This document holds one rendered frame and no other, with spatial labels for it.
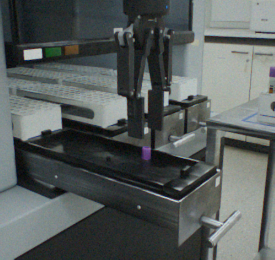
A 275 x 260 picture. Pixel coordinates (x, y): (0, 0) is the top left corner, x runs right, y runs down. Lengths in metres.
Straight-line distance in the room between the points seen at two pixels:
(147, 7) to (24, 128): 0.33
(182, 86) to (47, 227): 0.54
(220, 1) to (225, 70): 0.90
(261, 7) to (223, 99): 0.73
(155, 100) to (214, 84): 2.45
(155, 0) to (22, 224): 0.41
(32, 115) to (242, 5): 3.06
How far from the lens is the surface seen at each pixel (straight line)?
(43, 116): 0.78
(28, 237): 0.69
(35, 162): 0.72
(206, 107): 1.11
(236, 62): 3.01
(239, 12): 3.67
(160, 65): 0.65
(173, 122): 0.96
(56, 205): 0.71
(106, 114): 0.80
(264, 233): 1.42
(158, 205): 0.55
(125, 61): 0.58
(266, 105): 0.87
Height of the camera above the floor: 1.05
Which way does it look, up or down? 16 degrees down
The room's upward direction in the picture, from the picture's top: straight up
